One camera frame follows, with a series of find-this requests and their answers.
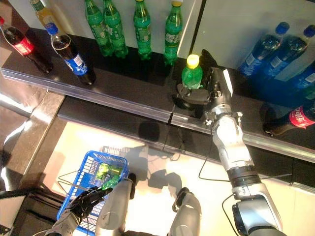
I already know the silver right robot leg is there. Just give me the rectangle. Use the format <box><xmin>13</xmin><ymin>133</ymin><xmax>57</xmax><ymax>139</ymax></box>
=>
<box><xmin>168</xmin><ymin>186</ymin><xmax>202</xmax><ymax>236</ymax></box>

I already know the black base shelf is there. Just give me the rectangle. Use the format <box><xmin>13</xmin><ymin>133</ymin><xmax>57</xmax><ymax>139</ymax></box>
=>
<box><xmin>58</xmin><ymin>94</ymin><xmax>315</xmax><ymax>195</ymax></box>

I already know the cola bottle red label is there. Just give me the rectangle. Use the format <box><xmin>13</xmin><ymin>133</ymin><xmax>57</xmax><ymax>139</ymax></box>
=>
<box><xmin>262</xmin><ymin>99</ymin><xmax>315</xmax><ymax>137</ymax></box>
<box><xmin>0</xmin><ymin>16</ymin><xmax>54</xmax><ymax>74</ymax></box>

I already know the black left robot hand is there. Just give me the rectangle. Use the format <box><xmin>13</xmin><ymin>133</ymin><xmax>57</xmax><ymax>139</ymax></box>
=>
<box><xmin>65</xmin><ymin>186</ymin><xmax>114</xmax><ymax>223</ymax></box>

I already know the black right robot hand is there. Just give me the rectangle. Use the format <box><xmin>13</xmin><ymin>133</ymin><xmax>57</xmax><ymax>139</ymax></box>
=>
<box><xmin>176</xmin><ymin>49</ymin><xmax>234</xmax><ymax>107</ymax></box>

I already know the black shelf board clear rail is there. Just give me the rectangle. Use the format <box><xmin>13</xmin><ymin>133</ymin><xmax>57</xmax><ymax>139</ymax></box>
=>
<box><xmin>169</xmin><ymin>56</ymin><xmax>315</xmax><ymax>163</ymax></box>
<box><xmin>0</xmin><ymin>27</ymin><xmax>173</xmax><ymax>123</ymax></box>

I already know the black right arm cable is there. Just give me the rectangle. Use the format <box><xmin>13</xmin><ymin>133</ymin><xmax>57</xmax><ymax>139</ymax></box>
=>
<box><xmin>198</xmin><ymin>122</ymin><xmax>250</xmax><ymax>227</ymax></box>

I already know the blue plastic shopping basket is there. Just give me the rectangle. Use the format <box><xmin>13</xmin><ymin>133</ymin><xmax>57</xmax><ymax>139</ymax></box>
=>
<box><xmin>56</xmin><ymin>150</ymin><xmax>130</xmax><ymax>233</ymax></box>

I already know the small yellow tea bottle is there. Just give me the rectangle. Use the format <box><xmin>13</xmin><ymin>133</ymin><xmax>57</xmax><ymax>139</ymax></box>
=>
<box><xmin>29</xmin><ymin>0</ymin><xmax>60</xmax><ymax>34</ymax></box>

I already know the silver robot leg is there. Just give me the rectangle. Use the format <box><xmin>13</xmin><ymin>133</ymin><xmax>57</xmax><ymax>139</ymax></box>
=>
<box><xmin>168</xmin><ymin>186</ymin><xmax>202</xmax><ymax>236</ymax></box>
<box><xmin>95</xmin><ymin>173</ymin><xmax>137</xmax><ymax>236</ymax></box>

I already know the black metal stand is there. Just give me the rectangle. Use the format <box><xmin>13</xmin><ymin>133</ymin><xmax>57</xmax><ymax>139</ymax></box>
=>
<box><xmin>0</xmin><ymin>187</ymin><xmax>65</xmax><ymax>236</ymax></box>

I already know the shiny metal rail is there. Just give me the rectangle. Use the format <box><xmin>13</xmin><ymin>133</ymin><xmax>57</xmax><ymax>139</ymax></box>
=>
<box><xmin>0</xmin><ymin>92</ymin><xmax>34</xmax><ymax>114</ymax></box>

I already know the silver left robot leg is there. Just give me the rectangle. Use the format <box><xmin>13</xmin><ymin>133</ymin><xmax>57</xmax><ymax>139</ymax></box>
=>
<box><xmin>95</xmin><ymin>173</ymin><xmax>137</xmax><ymax>236</ymax></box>

